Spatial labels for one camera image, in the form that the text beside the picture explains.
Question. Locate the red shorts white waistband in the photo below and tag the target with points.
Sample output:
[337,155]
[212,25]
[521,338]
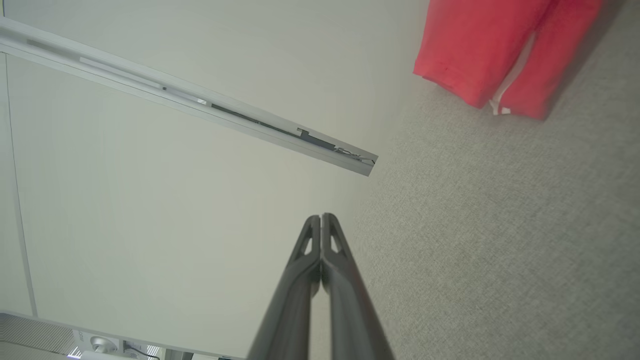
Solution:
[465,45]

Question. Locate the grey partition post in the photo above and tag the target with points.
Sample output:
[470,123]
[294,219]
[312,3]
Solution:
[200,105]

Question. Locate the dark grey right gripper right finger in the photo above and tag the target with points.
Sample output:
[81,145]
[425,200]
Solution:
[350,310]

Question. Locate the grey fabric sofa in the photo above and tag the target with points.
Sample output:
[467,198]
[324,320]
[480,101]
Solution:
[500,225]

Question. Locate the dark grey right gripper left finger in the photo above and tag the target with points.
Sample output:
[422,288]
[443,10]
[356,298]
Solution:
[295,310]

